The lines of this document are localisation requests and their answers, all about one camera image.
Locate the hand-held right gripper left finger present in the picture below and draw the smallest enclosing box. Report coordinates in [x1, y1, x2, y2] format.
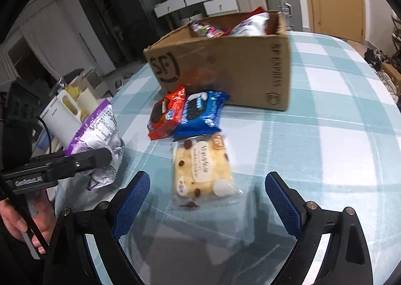
[44, 171, 151, 285]

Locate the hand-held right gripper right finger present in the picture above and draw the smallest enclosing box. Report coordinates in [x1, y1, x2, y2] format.
[265, 171, 373, 285]

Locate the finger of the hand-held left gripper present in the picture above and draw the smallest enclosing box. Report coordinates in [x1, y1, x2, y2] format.
[50, 149, 113, 179]

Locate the purple silver snack bag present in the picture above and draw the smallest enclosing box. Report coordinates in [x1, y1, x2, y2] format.
[67, 99, 126, 192]

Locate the clear raisin bread packet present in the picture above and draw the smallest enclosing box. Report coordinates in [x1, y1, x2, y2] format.
[172, 133, 244, 211]

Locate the red cookie packet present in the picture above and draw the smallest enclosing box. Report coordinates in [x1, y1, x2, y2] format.
[147, 86, 187, 140]

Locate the blue cookie packet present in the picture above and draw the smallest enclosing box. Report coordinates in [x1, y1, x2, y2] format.
[172, 91, 229, 140]

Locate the brown cardboard box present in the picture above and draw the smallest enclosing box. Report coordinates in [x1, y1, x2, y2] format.
[143, 11, 292, 111]

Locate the white red noodle snack bag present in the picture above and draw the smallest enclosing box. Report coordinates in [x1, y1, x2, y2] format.
[230, 7, 270, 36]

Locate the person's left hand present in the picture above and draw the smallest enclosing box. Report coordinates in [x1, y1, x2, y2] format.
[0, 192, 56, 254]

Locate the white appliance with yellow part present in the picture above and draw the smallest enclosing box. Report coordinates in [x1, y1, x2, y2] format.
[41, 89, 83, 148]

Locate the cream cup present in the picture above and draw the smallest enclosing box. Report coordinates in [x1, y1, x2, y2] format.
[77, 87, 98, 117]

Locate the white wardrobe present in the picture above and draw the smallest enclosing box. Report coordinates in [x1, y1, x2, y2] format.
[19, 0, 117, 85]

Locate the dark tall cabinet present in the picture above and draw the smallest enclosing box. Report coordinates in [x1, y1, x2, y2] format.
[72, 0, 132, 70]

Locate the grey refrigerator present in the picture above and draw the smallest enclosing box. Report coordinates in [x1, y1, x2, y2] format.
[107, 0, 176, 70]

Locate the small cardboard carton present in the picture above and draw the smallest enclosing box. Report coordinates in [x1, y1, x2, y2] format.
[380, 62, 401, 85]

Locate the pile of shoes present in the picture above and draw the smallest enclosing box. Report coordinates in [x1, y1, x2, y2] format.
[365, 48, 401, 98]

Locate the white drawer desk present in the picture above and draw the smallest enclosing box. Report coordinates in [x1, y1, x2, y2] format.
[153, 0, 240, 30]

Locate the black cable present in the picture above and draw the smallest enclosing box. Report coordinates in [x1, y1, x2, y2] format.
[36, 115, 53, 161]

